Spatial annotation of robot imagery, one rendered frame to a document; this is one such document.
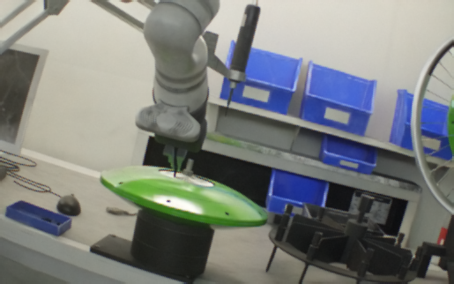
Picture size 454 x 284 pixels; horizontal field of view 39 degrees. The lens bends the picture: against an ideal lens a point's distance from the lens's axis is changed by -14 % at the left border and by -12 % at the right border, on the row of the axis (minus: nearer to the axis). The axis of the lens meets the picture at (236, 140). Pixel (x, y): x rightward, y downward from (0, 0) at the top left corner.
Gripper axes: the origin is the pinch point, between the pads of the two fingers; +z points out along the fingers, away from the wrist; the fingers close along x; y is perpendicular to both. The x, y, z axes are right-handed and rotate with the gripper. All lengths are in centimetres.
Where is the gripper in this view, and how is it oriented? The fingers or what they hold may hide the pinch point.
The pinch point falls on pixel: (175, 169)
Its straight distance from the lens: 114.1
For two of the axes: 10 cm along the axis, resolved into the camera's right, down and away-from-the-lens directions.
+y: 2.6, -8.2, 5.1
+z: -0.6, 5.1, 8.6
